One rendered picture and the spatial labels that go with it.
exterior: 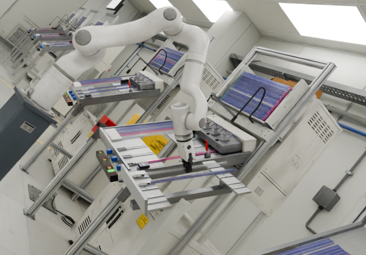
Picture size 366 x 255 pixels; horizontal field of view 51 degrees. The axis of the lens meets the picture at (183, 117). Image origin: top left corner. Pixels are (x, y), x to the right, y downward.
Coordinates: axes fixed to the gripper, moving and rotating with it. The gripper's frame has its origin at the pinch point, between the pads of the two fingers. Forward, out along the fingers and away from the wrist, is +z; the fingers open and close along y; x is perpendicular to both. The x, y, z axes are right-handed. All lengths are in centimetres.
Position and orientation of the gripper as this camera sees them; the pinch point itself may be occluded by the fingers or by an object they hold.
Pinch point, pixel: (187, 167)
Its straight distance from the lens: 181.7
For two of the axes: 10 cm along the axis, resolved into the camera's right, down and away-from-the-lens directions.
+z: 1.1, 9.3, 3.6
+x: -9.1, 2.4, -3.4
